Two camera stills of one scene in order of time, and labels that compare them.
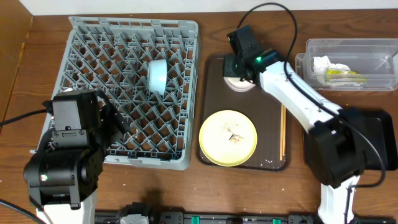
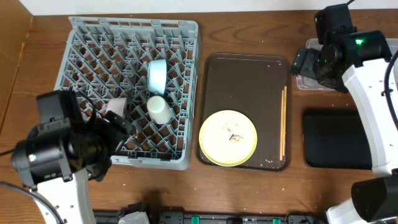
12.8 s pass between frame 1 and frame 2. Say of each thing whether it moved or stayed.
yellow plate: stayed
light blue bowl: stayed
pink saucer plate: moved
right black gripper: moved
